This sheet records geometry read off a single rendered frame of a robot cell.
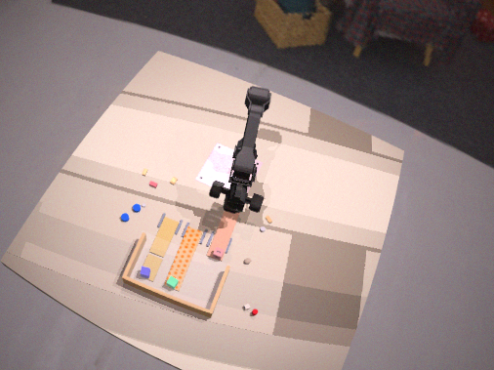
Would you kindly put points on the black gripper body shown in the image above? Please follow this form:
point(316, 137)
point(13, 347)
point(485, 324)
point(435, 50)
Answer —
point(255, 202)

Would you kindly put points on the pink labelled cube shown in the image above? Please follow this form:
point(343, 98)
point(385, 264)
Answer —
point(218, 253)

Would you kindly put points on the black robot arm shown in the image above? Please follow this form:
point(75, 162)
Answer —
point(257, 102)

